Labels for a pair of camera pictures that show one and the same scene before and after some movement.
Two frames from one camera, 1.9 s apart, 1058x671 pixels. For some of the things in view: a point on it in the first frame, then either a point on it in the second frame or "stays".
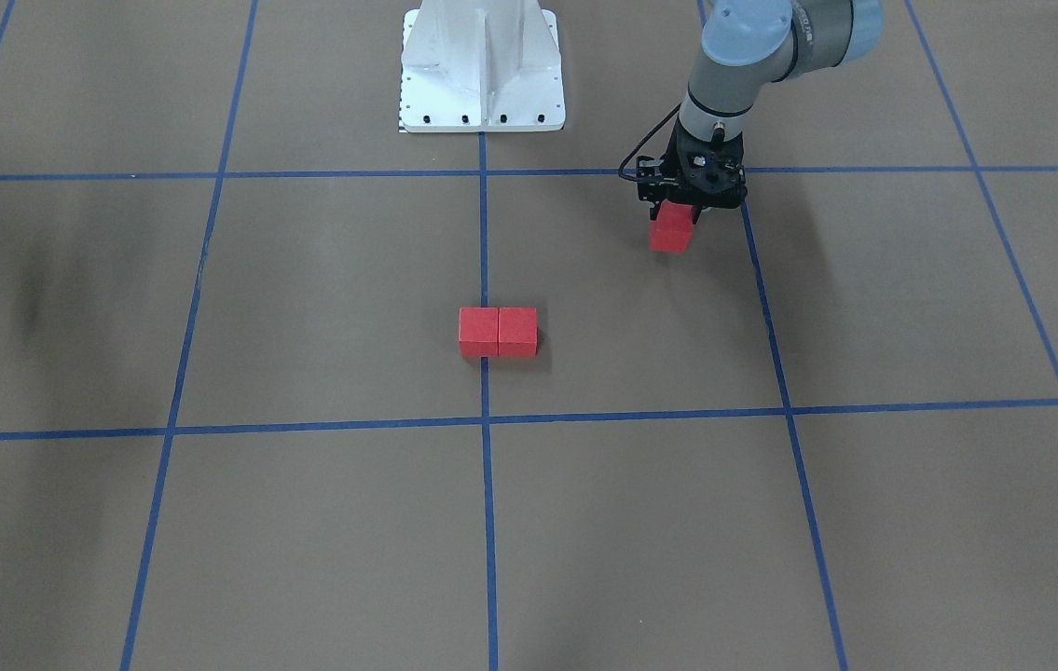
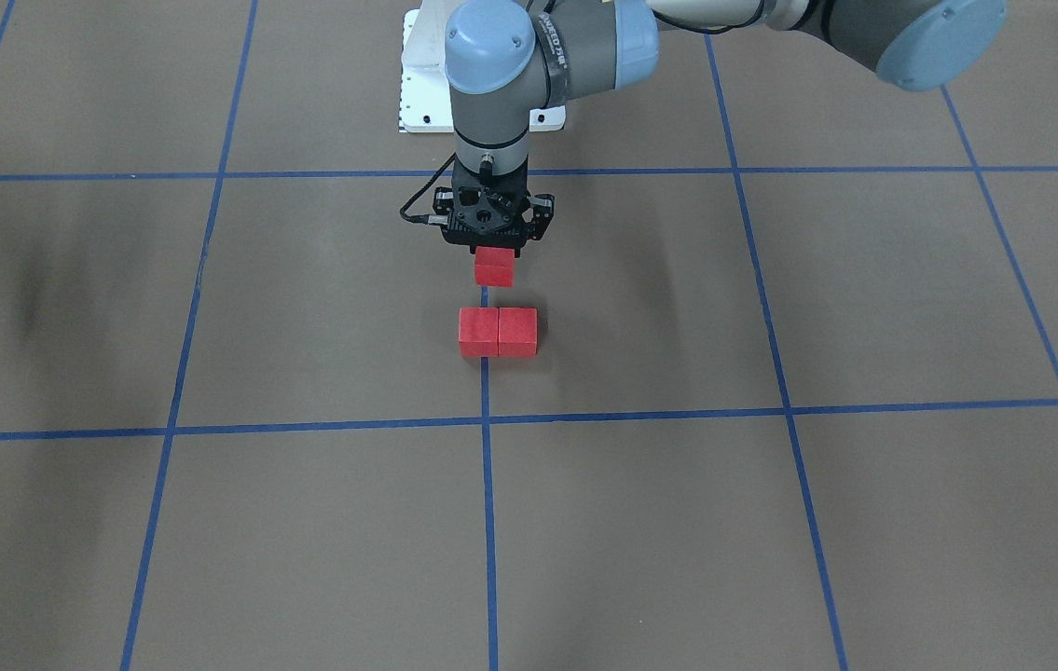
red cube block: [478, 332] stays
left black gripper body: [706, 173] to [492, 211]
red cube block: [517, 332] stays
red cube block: [672, 230] to [494, 267]
